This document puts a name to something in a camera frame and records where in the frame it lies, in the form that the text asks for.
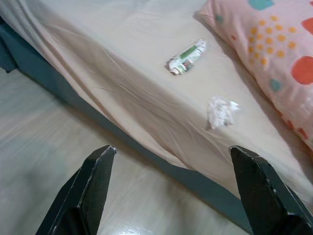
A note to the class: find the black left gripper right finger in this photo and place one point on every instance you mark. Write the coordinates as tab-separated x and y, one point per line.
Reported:
264	195

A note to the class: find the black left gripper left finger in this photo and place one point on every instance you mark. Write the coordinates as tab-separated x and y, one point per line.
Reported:
80	195

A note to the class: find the white tissue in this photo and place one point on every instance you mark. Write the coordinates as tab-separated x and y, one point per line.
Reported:
221	112

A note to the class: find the pink patterned pillow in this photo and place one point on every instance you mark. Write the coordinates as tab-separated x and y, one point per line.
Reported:
276	61

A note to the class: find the white green paper wrapper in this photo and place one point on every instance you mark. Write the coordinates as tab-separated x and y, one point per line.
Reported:
187	57

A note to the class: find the cream bed sheet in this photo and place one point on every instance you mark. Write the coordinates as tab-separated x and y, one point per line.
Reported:
146	36

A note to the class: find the teal upholstered bed frame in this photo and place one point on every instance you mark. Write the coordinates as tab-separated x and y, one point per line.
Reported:
22	56

